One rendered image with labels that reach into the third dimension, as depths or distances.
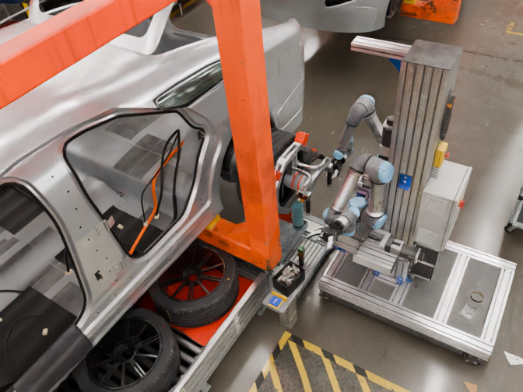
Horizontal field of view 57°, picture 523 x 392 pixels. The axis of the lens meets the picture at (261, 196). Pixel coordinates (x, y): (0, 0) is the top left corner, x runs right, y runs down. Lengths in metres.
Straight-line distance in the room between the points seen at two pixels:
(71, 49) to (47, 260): 2.21
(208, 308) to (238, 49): 1.84
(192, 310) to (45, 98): 1.66
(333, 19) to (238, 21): 3.42
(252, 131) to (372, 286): 1.75
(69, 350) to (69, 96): 1.40
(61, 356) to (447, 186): 2.45
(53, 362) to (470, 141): 4.39
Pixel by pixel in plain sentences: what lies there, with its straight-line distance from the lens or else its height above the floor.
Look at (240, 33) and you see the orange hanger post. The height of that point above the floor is 2.33.
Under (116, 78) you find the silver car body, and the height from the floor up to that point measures 1.98.
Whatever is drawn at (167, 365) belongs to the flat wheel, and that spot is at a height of 0.49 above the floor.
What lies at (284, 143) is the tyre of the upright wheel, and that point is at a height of 1.16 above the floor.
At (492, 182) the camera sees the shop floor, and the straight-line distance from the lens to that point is 5.13.
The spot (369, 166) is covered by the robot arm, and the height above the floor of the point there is 1.44.
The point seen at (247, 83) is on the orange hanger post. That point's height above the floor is 2.07.
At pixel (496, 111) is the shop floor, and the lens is 6.08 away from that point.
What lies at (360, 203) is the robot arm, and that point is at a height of 1.05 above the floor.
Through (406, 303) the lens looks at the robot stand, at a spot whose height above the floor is 0.21.
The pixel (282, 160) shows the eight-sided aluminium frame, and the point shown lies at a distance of 3.41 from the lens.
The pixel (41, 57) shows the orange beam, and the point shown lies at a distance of 1.61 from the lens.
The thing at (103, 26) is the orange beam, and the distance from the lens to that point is 1.73.
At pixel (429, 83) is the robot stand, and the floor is 1.93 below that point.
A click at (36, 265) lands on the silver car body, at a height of 0.84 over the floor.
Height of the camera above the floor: 3.34
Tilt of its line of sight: 45 degrees down
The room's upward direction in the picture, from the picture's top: 7 degrees counter-clockwise
